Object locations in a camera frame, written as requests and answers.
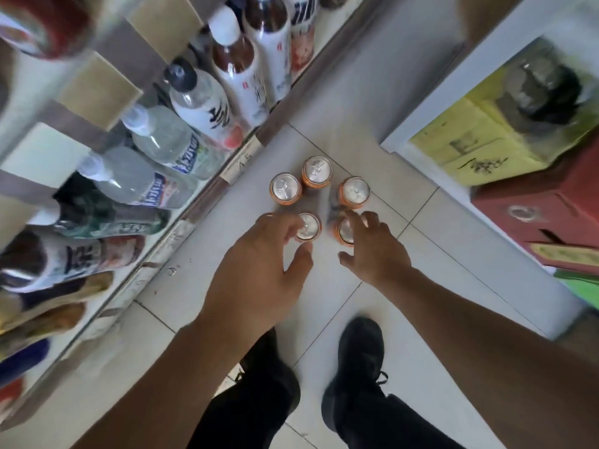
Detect person's right forearm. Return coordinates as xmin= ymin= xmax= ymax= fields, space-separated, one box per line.
xmin=383 ymin=268 xmax=599 ymax=449

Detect person's left shoe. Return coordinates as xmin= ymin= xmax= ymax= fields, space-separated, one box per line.
xmin=236 ymin=327 xmax=301 ymax=417

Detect person's shoe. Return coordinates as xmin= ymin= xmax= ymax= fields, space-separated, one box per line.
xmin=321 ymin=316 xmax=389 ymax=433
xmin=236 ymin=327 xmax=301 ymax=417

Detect rows of small bottles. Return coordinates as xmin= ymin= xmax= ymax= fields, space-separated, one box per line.
xmin=0 ymin=0 xmax=324 ymax=398

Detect green packet boxes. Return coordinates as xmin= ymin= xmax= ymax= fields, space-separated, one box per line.
xmin=554 ymin=268 xmax=599 ymax=309

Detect group of capped tea bottles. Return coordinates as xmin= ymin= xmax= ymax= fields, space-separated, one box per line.
xmin=0 ymin=0 xmax=92 ymax=61

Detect red flat box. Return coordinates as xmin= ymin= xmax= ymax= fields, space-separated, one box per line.
xmin=472 ymin=135 xmax=599 ymax=276

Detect yellow flat box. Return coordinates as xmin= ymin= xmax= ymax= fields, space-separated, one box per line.
xmin=411 ymin=65 xmax=599 ymax=188

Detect person's right hand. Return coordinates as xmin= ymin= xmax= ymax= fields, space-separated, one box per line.
xmin=336 ymin=209 xmax=416 ymax=296

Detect person's left hand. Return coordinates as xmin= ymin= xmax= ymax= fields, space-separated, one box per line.
xmin=198 ymin=212 xmax=314 ymax=352

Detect shrink-wrapped bottle pack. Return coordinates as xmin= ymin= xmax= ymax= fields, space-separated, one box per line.
xmin=269 ymin=155 xmax=372 ymax=248

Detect plain brown cardboard box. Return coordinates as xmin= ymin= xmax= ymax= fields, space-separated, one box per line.
xmin=554 ymin=307 xmax=599 ymax=365

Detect person's left forearm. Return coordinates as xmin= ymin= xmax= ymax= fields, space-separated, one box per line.
xmin=70 ymin=317 xmax=281 ymax=449

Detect white shelving unit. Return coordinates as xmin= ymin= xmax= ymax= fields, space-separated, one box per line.
xmin=381 ymin=0 xmax=599 ymax=323

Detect person's dark grey trousers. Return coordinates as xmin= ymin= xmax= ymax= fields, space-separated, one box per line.
xmin=187 ymin=364 xmax=464 ymax=449

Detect person's right shoe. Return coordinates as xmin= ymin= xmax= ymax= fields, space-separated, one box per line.
xmin=321 ymin=316 xmax=389 ymax=433

